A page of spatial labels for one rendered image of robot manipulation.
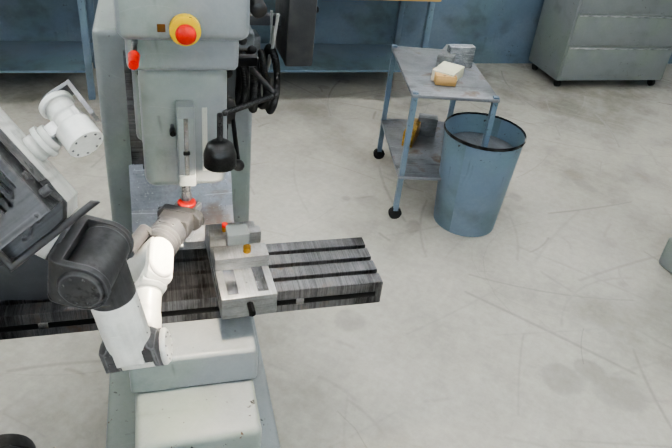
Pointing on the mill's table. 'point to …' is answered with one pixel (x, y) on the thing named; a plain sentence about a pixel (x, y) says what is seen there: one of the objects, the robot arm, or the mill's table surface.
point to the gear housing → (186, 55)
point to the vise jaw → (230, 255)
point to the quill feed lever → (234, 134)
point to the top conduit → (256, 2)
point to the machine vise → (240, 278)
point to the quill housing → (166, 102)
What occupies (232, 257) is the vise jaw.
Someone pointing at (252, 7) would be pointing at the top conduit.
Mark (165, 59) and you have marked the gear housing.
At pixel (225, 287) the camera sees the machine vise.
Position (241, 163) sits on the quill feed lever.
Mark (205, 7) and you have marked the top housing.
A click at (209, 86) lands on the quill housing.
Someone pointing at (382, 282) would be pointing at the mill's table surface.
